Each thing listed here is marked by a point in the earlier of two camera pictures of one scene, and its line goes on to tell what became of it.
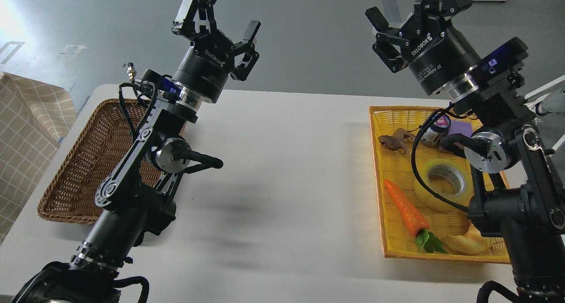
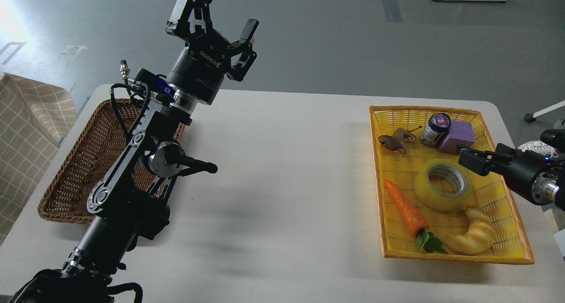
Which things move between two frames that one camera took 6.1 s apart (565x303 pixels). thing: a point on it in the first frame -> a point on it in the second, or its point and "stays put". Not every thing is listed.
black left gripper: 205,69 stays put
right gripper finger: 390,45 -> 481,162
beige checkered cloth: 35,117 stays put
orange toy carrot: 415,221 stays put
